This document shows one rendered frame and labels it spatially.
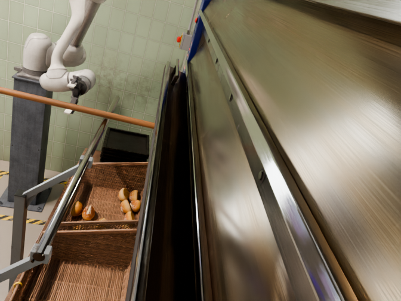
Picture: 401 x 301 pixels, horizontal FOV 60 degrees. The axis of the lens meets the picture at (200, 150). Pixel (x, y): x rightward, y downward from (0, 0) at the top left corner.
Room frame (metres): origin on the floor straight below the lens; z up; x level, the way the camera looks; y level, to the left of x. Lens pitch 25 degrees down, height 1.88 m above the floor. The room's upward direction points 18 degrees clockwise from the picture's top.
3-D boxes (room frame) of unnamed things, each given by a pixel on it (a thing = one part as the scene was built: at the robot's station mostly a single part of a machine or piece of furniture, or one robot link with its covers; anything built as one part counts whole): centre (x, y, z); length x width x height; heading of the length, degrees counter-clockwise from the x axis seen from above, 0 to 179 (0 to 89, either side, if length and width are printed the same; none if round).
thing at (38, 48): (2.17, 1.19, 1.17); 0.18 x 0.16 x 0.22; 142
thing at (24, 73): (2.15, 1.21, 1.03); 0.22 x 0.18 x 0.06; 105
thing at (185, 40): (2.46, 0.33, 1.46); 0.10 x 0.07 x 0.10; 11
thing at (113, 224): (1.52, 0.37, 0.72); 0.56 x 0.49 x 0.28; 12
